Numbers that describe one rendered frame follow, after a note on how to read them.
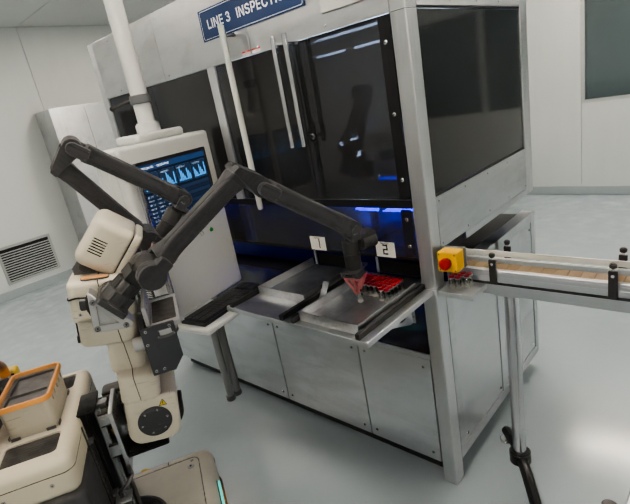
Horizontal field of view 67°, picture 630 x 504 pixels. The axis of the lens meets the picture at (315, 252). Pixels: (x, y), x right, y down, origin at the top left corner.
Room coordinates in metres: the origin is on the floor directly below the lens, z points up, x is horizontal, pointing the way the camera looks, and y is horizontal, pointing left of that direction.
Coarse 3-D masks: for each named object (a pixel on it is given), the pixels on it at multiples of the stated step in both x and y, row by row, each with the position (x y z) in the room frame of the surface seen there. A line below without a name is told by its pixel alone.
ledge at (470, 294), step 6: (474, 282) 1.55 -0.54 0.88; (444, 288) 1.55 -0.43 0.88; (462, 288) 1.52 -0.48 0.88; (468, 288) 1.51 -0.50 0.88; (474, 288) 1.50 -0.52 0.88; (480, 288) 1.49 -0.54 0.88; (486, 288) 1.52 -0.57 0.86; (444, 294) 1.52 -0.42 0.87; (450, 294) 1.50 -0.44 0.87; (456, 294) 1.49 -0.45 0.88; (462, 294) 1.47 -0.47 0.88; (468, 294) 1.47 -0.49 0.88; (474, 294) 1.46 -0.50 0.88; (480, 294) 1.49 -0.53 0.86; (468, 300) 1.46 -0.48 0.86
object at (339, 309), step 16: (336, 288) 1.65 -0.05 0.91; (320, 304) 1.58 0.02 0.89; (336, 304) 1.58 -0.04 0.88; (352, 304) 1.55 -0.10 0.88; (368, 304) 1.53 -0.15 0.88; (384, 304) 1.50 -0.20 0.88; (304, 320) 1.50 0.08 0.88; (320, 320) 1.44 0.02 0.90; (336, 320) 1.39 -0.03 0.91; (352, 320) 1.43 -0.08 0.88; (368, 320) 1.36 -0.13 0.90
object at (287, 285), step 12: (300, 264) 2.00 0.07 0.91; (312, 264) 2.06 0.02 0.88; (276, 276) 1.90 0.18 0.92; (288, 276) 1.94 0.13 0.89; (300, 276) 1.94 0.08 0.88; (312, 276) 1.91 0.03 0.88; (324, 276) 1.88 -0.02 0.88; (336, 276) 1.78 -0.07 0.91; (264, 288) 1.80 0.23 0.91; (276, 288) 1.85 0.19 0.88; (288, 288) 1.82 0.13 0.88; (300, 288) 1.80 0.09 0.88; (312, 288) 1.77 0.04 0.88; (300, 300) 1.66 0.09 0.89
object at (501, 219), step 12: (504, 216) 2.31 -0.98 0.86; (480, 228) 2.19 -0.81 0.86; (492, 228) 2.16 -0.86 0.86; (456, 240) 2.08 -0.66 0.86; (468, 240) 2.05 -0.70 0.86; (480, 240) 2.02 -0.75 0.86; (240, 264) 2.34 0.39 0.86; (252, 264) 2.30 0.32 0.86; (264, 264) 2.26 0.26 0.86; (276, 264) 2.23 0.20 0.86; (288, 264) 2.19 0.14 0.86; (192, 360) 3.00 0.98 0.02; (252, 384) 2.53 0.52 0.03; (276, 396) 2.38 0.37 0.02; (312, 408) 2.18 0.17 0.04; (336, 420) 2.06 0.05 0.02; (372, 432) 1.90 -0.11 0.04; (396, 444) 1.80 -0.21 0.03; (420, 456) 1.72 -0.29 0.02
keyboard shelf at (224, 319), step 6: (210, 300) 2.07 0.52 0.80; (192, 312) 1.96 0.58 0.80; (228, 312) 1.87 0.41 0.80; (180, 318) 1.95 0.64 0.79; (222, 318) 1.82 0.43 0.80; (228, 318) 1.82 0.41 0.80; (180, 324) 1.84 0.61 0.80; (186, 324) 1.83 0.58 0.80; (210, 324) 1.79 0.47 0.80; (216, 324) 1.78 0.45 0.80; (222, 324) 1.79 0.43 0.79; (180, 330) 1.82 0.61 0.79; (186, 330) 1.80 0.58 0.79; (192, 330) 1.78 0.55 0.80; (198, 330) 1.76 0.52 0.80; (204, 330) 1.74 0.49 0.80; (210, 330) 1.74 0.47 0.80; (216, 330) 1.76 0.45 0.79
